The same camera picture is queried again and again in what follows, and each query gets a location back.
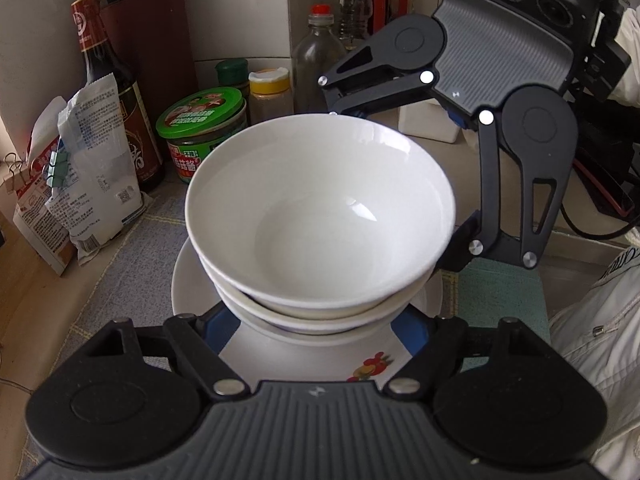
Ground green lidded sauce jar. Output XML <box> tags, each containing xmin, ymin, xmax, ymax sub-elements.
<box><xmin>156</xmin><ymin>87</ymin><xmax>248</xmax><ymax>184</ymax></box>

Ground black power cable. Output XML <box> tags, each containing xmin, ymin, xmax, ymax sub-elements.
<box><xmin>560</xmin><ymin>200</ymin><xmax>636</xmax><ymax>241</ymax></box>

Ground small jar green cap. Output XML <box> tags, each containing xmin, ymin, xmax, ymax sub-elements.
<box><xmin>216</xmin><ymin>58</ymin><xmax>250</xmax><ymax>106</ymax></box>

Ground white box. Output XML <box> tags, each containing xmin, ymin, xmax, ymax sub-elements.
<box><xmin>400</xmin><ymin>100</ymin><xmax>461</xmax><ymax>143</ymax></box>

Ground spice jar yellow lid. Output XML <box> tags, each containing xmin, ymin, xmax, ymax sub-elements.
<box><xmin>248</xmin><ymin>67</ymin><xmax>293</xmax><ymax>123</ymax></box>

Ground metal binder clip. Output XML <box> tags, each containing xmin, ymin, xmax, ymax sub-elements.
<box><xmin>2</xmin><ymin>155</ymin><xmax>26</xmax><ymax>191</ymax></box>

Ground clear plastic bottle red cap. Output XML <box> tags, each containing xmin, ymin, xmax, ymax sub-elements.
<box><xmin>292</xmin><ymin>4</ymin><xmax>348</xmax><ymax>116</ymax></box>

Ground white bowl with pink flowers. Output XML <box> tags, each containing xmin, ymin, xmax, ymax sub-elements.
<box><xmin>185</xmin><ymin>114</ymin><xmax>457</xmax><ymax>311</ymax></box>
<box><xmin>212</xmin><ymin>260</ymin><xmax>436</xmax><ymax>322</ymax></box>

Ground grey teal checked mat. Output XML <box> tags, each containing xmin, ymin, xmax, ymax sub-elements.
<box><xmin>55</xmin><ymin>192</ymin><xmax>551</xmax><ymax>396</ymax></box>

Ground dark soy sauce bottle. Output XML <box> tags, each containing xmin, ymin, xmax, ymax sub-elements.
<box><xmin>70</xmin><ymin>0</ymin><xmax>166</xmax><ymax>193</ymax></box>

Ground stained white plate fruit print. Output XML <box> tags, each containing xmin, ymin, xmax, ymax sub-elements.
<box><xmin>171</xmin><ymin>235</ymin><xmax>443</xmax><ymax>396</ymax></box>

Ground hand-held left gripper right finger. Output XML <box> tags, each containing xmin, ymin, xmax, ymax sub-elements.
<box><xmin>382</xmin><ymin>305</ymin><xmax>556</xmax><ymax>401</ymax></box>

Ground plain white bowl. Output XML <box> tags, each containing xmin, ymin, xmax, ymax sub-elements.
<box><xmin>220</xmin><ymin>295</ymin><xmax>418</xmax><ymax>337</ymax></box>

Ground red and white paper bag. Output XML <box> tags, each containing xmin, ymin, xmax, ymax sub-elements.
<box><xmin>12</xmin><ymin>100</ymin><xmax>76</xmax><ymax>276</ymax></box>

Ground black and red appliance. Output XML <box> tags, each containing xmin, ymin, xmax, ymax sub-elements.
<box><xmin>575</xmin><ymin>120</ymin><xmax>640</xmax><ymax>221</ymax></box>

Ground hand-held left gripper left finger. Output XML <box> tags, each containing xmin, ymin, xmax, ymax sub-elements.
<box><xmin>87</xmin><ymin>302</ymin><xmax>251</xmax><ymax>401</ymax></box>

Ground dark red knife block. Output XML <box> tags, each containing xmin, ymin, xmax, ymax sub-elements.
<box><xmin>100</xmin><ymin>0</ymin><xmax>198</xmax><ymax>131</ymax></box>

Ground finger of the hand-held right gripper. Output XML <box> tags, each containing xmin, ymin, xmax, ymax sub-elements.
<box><xmin>318</xmin><ymin>30</ymin><xmax>437</xmax><ymax>121</ymax></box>
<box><xmin>436</xmin><ymin>109</ymin><xmax>568</xmax><ymax>274</ymax></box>

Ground white printed plastic bag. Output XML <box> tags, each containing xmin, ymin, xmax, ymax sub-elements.
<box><xmin>45</xmin><ymin>72</ymin><xmax>146</xmax><ymax>266</ymax></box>

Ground person's white jacket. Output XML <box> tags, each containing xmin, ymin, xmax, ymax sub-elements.
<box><xmin>547</xmin><ymin>245</ymin><xmax>640</xmax><ymax>480</ymax></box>

